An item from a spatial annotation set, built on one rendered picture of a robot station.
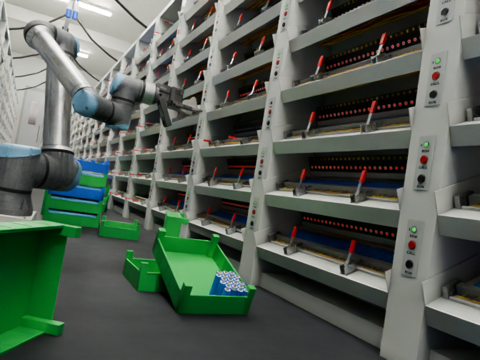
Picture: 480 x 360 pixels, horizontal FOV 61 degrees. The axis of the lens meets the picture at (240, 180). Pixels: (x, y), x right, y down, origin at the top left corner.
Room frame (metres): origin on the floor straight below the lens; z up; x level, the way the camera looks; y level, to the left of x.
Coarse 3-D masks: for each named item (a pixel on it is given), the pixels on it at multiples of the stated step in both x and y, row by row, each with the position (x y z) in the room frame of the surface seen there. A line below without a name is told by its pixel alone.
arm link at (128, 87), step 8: (112, 80) 1.60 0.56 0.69; (120, 80) 1.55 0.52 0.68; (128, 80) 1.57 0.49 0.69; (136, 80) 1.59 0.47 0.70; (112, 88) 1.55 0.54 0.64; (120, 88) 1.56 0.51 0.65; (128, 88) 1.57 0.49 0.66; (136, 88) 1.58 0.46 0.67; (144, 88) 1.60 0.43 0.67; (120, 96) 1.56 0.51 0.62; (128, 96) 1.57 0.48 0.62; (136, 96) 1.60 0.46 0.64
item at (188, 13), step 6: (204, 0) 2.41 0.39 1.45; (210, 0) 2.48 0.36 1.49; (216, 0) 2.50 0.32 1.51; (192, 6) 2.57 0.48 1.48; (198, 6) 2.50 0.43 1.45; (204, 6) 2.58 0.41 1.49; (210, 6) 2.61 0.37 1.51; (186, 12) 2.67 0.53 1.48; (192, 12) 2.59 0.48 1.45; (198, 12) 2.68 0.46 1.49; (204, 12) 2.71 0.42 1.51; (186, 18) 2.69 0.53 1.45
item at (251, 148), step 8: (216, 136) 2.13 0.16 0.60; (224, 136) 2.15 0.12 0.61; (200, 144) 2.09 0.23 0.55; (208, 144) 2.11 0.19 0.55; (232, 144) 1.86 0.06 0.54; (248, 144) 1.64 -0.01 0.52; (256, 144) 1.58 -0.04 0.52; (208, 152) 2.01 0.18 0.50; (216, 152) 1.92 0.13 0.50; (224, 152) 1.85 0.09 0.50; (232, 152) 1.78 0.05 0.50; (240, 152) 1.71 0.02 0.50; (248, 152) 1.65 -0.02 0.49; (256, 152) 1.59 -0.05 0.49
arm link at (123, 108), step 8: (112, 96) 1.58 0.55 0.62; (120, 104) 1.56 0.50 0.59; (128, 104) 1.58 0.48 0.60; (120, 112) 1.55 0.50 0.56; (128, 112) 1.58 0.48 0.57; (112, 120) 1.54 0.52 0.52; (120, 120) 1.57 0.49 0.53; (128, 120) 1.59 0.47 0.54; (112, 128) 1.58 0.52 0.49; (120, 128) 1.57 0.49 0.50; (128, 128) 1.61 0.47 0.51
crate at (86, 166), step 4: (76, 160) 2.33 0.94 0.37; (80, 160) 2.34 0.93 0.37; (84, 164) 2.35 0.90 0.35; (88, 164) 2.35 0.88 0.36; (92, 164) 2.36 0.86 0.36; (96, 164) 2.37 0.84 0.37; (100, 164) 2.38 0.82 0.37; (104, 164) 2.38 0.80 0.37; (108, 164) 2.39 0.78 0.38; (84, 168) 2.35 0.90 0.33; (88, 168) 2.36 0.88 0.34; (92, 168) 2.36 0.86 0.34; (96, 168) 2.37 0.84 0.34; (100, 168) 2.38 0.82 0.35; (104, 168) 2.39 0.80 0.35; (108, 168) 2.39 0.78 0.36; (96, 172) 2.37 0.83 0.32; (100, 172) 2.38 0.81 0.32; (104, 172) 2.39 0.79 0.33
